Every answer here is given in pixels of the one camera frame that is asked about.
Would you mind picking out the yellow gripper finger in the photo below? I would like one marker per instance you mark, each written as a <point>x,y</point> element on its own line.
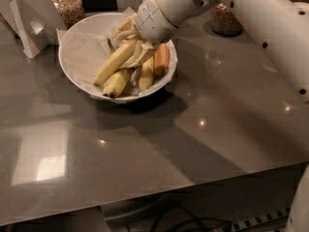
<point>127,31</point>
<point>143,51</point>

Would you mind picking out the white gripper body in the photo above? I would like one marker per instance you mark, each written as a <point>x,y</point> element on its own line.
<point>152,23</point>

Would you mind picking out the long yellow banana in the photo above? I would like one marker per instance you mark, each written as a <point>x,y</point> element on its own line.
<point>115,60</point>

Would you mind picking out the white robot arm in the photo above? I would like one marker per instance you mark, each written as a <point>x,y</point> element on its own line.
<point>279,27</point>

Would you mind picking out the orange ripe banana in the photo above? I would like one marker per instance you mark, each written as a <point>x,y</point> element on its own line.
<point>161,61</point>

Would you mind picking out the yellow banana right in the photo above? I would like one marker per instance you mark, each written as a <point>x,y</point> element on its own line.
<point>146,78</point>

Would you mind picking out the yellow banana bottom left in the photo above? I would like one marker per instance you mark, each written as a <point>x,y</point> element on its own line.
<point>117,83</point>

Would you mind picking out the white bowl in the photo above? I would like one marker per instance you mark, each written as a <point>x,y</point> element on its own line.
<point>83,49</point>

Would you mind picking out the white paper liner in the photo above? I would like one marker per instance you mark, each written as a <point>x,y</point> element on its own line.
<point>80,45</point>

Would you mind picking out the glass jar of grains left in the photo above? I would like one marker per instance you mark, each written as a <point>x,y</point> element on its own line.
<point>71,11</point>

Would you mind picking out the glass jar of grains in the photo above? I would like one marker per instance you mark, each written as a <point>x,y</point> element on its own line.
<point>223,22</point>
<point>71,11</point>

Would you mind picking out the glass jar of grains right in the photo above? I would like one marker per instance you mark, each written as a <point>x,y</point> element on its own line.
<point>223,22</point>

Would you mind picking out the white napkin holder left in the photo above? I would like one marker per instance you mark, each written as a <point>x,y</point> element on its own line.
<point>35,21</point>

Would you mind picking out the striped floor strip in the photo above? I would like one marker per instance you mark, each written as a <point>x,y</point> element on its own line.
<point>271,222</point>

